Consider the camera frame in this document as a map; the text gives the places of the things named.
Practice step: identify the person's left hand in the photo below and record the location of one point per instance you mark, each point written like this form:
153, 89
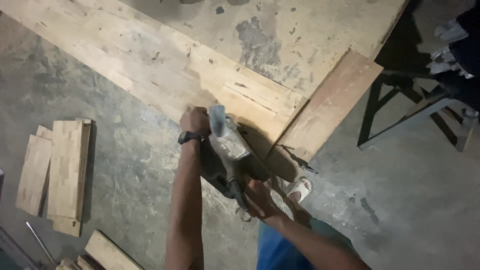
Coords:
194, 120

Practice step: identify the person's right hand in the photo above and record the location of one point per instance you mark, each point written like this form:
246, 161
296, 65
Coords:
258, 202

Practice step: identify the person's right fingers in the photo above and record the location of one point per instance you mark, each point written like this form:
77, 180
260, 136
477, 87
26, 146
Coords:
250, 195

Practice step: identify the person's left fingers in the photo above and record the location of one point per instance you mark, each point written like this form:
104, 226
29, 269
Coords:
197, 110

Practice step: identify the grey electric power planer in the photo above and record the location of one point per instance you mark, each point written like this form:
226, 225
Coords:
230, 155

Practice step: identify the black wrist watch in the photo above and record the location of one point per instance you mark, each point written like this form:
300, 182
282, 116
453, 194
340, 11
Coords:
188, 137

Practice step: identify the white sandal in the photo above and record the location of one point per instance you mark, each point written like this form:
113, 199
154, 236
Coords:
300, 188

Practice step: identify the blue shorts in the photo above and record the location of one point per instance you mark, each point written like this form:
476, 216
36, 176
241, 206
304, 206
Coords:
285, 249

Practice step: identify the long light wooden board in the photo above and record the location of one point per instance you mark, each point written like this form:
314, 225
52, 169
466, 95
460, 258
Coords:
150, 60

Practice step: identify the stained plywood work table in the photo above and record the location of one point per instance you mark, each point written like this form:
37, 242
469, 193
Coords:
285, 37

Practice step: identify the reddish brown wooden board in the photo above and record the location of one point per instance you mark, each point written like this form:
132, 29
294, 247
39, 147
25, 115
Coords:
326, 108

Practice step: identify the stack of cut wooden boards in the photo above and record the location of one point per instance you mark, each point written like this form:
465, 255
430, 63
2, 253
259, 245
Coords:
54, 174

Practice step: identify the pile of wooden offcuts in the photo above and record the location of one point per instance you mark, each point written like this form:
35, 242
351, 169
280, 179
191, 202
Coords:
97, 255

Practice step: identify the black metal stand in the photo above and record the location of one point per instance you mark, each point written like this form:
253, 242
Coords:
408, 112

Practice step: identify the metal rod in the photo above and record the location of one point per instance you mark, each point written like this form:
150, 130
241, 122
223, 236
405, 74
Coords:
40, 242

